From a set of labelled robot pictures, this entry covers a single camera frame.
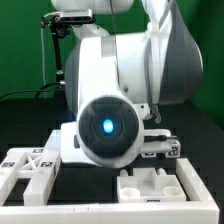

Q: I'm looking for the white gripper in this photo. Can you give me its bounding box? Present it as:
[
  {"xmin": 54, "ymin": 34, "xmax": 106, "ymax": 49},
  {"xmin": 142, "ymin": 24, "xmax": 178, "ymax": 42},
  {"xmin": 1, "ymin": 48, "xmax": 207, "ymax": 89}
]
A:
[{"xmin": 59, "ymin": 121, "xmax": 174, "ymax": 165}]

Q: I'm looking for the white chair seat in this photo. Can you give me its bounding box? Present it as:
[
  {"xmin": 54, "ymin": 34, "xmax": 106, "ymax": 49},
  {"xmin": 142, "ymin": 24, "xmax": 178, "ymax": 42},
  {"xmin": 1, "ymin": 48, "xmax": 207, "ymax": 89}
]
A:
[{"xmin": 117, "ymin": 168, "xmax": 186, "ymax": 203}]

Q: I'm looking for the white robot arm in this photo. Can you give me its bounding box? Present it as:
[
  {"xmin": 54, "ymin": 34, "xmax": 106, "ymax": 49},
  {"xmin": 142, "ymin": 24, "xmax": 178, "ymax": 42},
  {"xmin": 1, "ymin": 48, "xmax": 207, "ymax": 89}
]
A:
[{"xmin": 51, "ymin": 0, "xmax": 203, "ymax": 168}]

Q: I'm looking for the white chair nut cube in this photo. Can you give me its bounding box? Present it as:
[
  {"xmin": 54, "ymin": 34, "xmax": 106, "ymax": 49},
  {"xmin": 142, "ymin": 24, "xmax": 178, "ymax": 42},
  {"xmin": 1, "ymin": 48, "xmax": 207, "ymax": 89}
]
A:
[
  {"xmin": 165, "ymin": 140, "xmax": 181, "ymax": 158},
  {"xmin": 141, "ymin": 152, "xmax": 156, "ymax": 158}
]

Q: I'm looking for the white corner fence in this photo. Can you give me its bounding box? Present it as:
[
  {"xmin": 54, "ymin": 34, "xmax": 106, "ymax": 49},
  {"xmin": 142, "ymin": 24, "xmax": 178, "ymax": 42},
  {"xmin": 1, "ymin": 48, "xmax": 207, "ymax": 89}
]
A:
[{"xmin": 0, "ymin": 159, "xmax": 220, "ymax": 224}]

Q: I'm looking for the white chair back frame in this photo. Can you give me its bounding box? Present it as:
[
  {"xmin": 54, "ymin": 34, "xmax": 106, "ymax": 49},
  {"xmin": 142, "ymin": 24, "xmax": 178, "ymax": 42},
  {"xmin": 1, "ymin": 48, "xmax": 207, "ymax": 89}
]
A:
[{"xmin": 0, "ymin": 148, "xmax": 61, "ymax": 206}]

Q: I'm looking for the black cable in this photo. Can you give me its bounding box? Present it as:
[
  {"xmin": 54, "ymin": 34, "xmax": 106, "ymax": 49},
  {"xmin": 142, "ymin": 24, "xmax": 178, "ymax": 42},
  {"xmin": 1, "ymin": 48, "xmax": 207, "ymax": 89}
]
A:
[{"xmin": 0, "ymin": 82, "xmax": 63, "ymax": 102}]

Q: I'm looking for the black camera stand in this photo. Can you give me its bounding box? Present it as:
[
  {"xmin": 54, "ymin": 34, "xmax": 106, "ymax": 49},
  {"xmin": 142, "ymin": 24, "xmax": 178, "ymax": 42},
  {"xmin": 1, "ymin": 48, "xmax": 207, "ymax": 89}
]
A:
[{"xmin": 35, "ymin": 14, "xmax": 71, "ymax": 98}]

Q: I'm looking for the grey camera on stand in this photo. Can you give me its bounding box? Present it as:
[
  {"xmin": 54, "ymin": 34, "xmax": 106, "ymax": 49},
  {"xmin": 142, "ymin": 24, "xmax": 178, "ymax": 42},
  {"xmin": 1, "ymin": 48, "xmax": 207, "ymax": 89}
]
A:
[{"xmin": 59, "ymin": 9, "xmax": 93, "ymax": 23}]

